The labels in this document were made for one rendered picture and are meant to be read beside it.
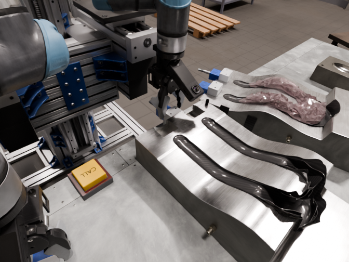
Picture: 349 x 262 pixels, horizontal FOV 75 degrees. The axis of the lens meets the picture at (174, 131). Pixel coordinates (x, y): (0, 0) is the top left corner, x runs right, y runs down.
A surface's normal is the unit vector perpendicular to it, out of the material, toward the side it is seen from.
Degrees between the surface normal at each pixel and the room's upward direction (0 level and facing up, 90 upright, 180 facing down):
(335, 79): 90
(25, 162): 0
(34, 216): 0
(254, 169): 28
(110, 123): 0
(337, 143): 90
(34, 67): 91
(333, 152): 90
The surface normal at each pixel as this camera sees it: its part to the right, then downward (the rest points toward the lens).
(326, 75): -0.73, 0.44
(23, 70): 0.78, 0.48
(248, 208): -0.18, -0.86
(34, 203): 0.07, -0.71
